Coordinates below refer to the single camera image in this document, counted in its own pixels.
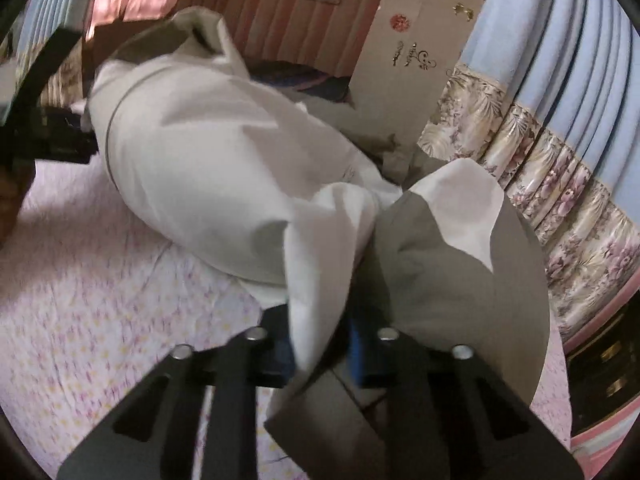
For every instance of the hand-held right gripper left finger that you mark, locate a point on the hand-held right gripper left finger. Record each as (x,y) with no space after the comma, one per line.
(279,357)

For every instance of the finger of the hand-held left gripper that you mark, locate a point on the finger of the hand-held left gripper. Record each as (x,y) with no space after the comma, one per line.
(67,146)

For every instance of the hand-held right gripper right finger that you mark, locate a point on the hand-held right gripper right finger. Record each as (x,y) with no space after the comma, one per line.
(358,357)

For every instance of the white and grey garment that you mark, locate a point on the white and grey garment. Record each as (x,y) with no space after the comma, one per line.
(200,160)

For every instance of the pink floral bedsheet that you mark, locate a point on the pink floral bedsheet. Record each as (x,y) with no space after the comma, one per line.
(100,300)

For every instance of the dark cabinet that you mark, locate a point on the dark cabinet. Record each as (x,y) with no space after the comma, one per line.
(605,355)

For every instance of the striped blue blanket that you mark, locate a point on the striped blue blanket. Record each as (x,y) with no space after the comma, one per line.
(310,80)

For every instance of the gold wardrobe ornament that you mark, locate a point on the gold wardrobe ornament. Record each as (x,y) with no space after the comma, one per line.
(417,55)
(463,11)

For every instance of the red round sticker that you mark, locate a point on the red round sticker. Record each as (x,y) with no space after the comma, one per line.
(401,22)

